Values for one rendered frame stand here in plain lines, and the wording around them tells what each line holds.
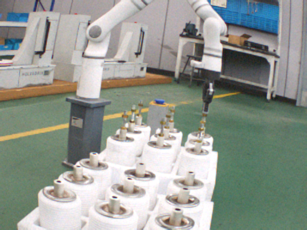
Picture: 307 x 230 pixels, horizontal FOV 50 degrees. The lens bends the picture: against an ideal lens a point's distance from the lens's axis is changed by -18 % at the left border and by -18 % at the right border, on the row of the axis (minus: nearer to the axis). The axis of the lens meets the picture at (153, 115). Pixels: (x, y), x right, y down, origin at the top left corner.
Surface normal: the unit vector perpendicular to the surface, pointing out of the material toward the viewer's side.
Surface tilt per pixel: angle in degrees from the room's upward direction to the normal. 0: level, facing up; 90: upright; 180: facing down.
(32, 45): 90
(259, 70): 90
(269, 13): 90
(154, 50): 90
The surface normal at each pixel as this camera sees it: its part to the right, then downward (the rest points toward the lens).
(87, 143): 0.29, 0.22
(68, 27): -0.46, 0.10
